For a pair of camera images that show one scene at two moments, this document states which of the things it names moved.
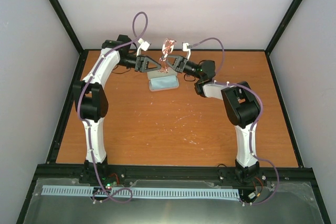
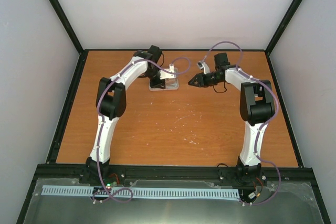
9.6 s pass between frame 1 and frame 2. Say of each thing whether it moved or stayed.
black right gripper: moved
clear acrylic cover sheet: stayed
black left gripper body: moved
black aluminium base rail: stayed
